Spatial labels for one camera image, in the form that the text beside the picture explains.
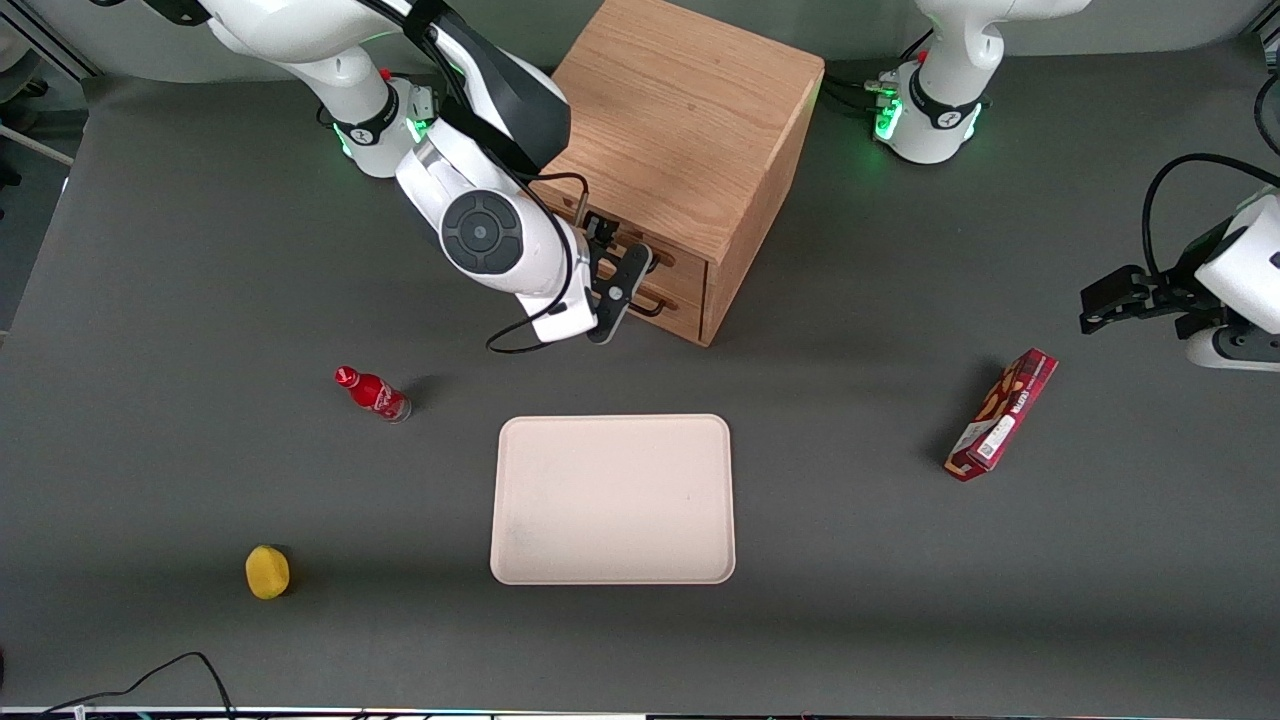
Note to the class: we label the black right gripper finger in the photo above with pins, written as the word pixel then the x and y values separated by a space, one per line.
pixel 607 251
pixel 599 226

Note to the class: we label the small red soda bottle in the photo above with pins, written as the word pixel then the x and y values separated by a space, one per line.
pixel 375 393

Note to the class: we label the red snack box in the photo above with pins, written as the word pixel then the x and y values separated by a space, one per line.
pixel 1000 415

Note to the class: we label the yellow lemon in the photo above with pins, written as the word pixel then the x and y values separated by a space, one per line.
pixel 267 572

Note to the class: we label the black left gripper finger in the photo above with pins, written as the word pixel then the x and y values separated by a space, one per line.
pixel 1190 312
pixel 1118 288

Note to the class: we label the grey metal frame bar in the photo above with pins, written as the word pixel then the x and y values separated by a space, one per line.
pixel 60 50

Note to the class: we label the wooden drawer front panel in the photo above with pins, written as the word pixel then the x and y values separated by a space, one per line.
pixel 690 322

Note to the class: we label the cream rectangular plastic tray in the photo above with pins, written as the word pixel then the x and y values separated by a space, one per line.
pixel 612 500

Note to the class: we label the wooden two-drawer cabinet body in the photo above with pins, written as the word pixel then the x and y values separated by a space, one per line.
pixel 680 110

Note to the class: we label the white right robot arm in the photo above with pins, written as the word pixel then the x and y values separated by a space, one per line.
pixel 425 175

